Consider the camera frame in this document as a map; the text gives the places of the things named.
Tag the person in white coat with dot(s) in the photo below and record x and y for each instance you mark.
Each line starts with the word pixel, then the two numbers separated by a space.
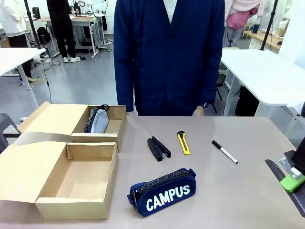
pixel 12 19

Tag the black wristwatch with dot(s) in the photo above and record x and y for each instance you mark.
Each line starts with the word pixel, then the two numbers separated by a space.
pixel 206 105

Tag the person in navy coat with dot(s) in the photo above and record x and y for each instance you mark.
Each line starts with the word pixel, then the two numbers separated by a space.
pixel 155 59

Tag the wooden top desk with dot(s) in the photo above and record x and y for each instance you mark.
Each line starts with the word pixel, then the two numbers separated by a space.
pixel 262 35

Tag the person in black clothes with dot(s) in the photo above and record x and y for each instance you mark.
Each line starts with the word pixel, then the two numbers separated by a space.
pixel 59 23

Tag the person's left hand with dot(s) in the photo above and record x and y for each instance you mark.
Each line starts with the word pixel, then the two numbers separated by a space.
pixel 198 111

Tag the dark blue cup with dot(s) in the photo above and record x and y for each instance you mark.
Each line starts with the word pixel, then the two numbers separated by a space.
pixel 255 28

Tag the yellow utility knife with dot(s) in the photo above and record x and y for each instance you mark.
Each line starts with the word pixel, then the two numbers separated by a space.
pixel 184 143

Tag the white table with grey leg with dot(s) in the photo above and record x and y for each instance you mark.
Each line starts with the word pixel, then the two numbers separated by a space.
pixel 14 59

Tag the grey workbench with brown top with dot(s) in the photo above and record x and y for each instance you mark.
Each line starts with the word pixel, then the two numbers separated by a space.
pixel 83 20

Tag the person in pink clothes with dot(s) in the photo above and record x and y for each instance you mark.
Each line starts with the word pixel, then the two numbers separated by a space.
pixel 238 20

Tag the black chair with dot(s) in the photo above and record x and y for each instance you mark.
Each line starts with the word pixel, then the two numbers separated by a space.
pixel 221 81

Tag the black bag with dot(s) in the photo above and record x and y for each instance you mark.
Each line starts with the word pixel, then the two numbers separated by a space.
pixel 43 35

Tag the navy CAMPUS pencil case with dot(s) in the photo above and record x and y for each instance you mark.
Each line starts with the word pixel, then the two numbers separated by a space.
pixel 164 193

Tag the grey metal stool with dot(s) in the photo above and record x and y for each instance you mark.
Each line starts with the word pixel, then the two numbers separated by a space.
pixel 7 124

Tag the black cylinder speaker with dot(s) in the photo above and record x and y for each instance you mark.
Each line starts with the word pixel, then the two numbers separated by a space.
pixel 36 13

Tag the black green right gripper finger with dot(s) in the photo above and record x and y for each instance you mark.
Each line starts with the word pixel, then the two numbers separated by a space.
pixel 275 168
pixel 292 183

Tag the black stapler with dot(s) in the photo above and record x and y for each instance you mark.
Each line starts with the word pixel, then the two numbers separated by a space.
pixel 157 148

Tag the large cardboard box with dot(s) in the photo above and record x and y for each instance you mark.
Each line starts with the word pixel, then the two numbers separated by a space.
pixel 71 181

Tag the black marker pen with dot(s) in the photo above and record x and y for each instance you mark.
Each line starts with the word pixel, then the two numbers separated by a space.
pixel 225 152

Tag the grey zipper pencil case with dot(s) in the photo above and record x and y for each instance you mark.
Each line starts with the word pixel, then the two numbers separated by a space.
pixel 98 120

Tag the small cardboard box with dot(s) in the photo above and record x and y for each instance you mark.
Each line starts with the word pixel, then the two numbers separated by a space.
pixel 54 117

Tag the black tripod stand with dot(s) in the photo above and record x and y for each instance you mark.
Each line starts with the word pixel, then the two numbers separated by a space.
pixel 268 26
pixel 32 23

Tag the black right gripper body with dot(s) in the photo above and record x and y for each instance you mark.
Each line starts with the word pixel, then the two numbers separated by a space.
pixel 299 157

